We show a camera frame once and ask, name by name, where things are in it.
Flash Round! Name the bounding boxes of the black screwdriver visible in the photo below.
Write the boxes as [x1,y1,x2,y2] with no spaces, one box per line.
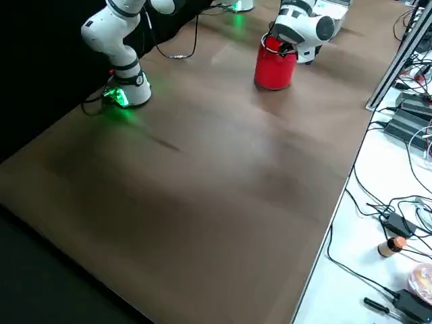
[363,296,404,321]

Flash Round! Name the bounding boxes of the red push-button trash can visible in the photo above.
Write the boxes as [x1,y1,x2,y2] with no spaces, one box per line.
[254,32,298,90]

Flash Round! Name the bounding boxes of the flat black power supply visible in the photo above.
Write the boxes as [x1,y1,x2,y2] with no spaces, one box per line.
[394,91,432,117]

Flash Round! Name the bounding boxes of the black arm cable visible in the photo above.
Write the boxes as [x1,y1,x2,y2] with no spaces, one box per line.
[143,0,288,60]

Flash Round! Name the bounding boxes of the round clear food container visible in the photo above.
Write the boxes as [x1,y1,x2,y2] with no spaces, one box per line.
[406,263,432,301]

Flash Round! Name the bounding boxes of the aluminium camera mount post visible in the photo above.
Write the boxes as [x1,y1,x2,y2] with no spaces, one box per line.
[365,0,432,111]

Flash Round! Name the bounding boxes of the ribbed black power supply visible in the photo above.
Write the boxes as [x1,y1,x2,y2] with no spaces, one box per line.
[384,107,432,153]

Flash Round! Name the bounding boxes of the small black power adapter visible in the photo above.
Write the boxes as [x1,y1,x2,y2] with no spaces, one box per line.
[379,211,419,239]

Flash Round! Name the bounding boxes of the large black power adapter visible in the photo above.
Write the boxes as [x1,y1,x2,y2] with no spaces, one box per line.
[393,288,432,324]

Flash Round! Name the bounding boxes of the black backdrop curtain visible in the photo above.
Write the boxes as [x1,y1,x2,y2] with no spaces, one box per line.
[0,0,234,163]

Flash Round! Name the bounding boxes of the black base cable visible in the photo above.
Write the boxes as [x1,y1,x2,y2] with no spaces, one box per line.
[80,90,112,116]

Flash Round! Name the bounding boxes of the brown bottle orange cap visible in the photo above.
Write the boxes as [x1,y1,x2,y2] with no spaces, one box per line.
[377,236,408,259]

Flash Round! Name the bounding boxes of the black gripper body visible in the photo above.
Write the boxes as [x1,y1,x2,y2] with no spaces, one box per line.
[276,39,298,56]

